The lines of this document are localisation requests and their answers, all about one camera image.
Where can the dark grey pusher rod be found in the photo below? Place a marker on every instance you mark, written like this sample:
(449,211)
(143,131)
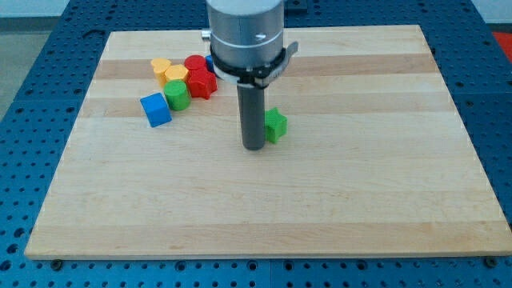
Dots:
(251,102)

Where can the green star block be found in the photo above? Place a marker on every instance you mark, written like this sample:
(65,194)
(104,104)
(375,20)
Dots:
(275,125)

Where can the blue block behind arm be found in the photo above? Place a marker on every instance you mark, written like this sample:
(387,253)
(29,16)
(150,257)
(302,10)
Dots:
(209,63)

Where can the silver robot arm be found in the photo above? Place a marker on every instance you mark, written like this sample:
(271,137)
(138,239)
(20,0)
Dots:
(246,35)

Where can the red star block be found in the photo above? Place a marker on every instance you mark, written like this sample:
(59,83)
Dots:
(202,83)

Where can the red cylinder block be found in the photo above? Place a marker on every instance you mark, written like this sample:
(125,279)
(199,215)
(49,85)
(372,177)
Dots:
(195,62)

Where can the green cylinder block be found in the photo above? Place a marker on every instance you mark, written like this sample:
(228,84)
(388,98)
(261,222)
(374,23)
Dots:
(177,95)

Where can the yellow hexagon block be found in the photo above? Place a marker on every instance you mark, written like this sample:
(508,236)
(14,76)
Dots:
(177,72)

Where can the blue cube block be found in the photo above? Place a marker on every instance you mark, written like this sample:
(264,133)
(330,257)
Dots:
(156,109)

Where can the yellow heart block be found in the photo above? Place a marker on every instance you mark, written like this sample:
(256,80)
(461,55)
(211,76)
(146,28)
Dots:
(160,66)

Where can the wooden board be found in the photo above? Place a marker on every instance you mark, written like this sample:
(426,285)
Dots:
(376,162)

